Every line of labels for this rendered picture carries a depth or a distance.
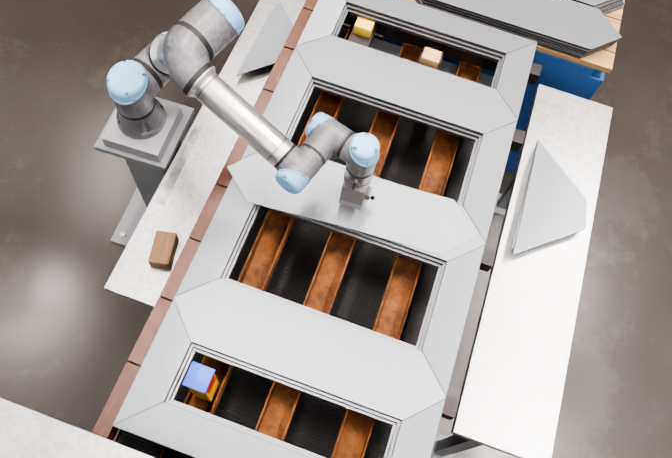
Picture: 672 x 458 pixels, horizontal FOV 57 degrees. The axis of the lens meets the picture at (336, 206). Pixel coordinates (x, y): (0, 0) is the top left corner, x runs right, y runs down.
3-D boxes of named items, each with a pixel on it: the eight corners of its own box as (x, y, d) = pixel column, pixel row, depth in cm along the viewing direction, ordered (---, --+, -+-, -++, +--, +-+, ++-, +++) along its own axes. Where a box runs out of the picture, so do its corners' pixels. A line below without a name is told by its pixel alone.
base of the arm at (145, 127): (109, 131, 196) (100, 114, 187) (130, 92, 202) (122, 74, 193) (154, 145, 195) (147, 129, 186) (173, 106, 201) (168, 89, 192)
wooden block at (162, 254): (159, 236, 187) (156, 229, 182) (179, 239, 187) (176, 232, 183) (150, 267, 183) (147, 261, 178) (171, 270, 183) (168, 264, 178)
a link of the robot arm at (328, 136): (295, 134, 152) (331, 158, 150) (322, 103, 156) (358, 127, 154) (294, 150, 159) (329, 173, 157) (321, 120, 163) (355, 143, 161)
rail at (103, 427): (330, -13, 224) (331, -26, 218) (113, 440, 154) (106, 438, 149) (319, -17, 224) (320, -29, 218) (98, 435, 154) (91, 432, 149)
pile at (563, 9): (625, -11, 232) (634, -23, 226) (611, 70, 214) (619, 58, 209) (422, -74, 237) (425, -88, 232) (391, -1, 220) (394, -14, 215)
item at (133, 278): (321, -1, 236) (321, -7, 233) (169, 314, 180) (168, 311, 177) (272, -17, 237) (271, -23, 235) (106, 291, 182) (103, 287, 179)
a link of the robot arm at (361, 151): (359, 123, 152) (388, 141, 151) (354, 146, 162) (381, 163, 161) (340, 144, 149) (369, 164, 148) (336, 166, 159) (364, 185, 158)
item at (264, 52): (310, 12, 229) (310, 4, 225) (270, 94, 212) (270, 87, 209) (279, 2, 230) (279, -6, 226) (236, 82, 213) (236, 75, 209)
